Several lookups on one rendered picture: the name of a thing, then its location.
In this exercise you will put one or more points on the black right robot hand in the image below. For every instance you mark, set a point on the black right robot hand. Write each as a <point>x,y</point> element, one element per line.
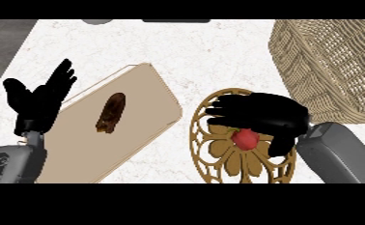
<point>266,111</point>

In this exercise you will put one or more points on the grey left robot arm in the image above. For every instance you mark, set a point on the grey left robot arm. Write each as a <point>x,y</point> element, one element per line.
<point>20,158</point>

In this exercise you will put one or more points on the pale wicker basket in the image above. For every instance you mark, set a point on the pale wicker basket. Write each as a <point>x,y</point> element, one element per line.
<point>322,68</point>

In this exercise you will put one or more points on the dark brown oblong food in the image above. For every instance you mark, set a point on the dark brown oblong food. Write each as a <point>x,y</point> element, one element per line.
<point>111,113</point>

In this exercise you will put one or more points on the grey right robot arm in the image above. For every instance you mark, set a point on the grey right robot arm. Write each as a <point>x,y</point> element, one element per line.
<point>332,153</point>

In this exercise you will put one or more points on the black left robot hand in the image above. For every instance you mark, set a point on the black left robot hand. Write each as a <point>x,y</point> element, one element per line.
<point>41,101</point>

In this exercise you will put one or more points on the beige wooden cutting board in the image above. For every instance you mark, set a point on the beige wooden cutting board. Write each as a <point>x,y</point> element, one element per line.
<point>114,126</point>

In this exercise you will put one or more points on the golden floral openwork placemat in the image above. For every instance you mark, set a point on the golden floral openwork placemat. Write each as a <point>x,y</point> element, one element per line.
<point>227,161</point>

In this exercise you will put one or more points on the grey rounded object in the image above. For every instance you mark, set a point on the grey rounded object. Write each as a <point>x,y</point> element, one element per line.
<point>97,21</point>

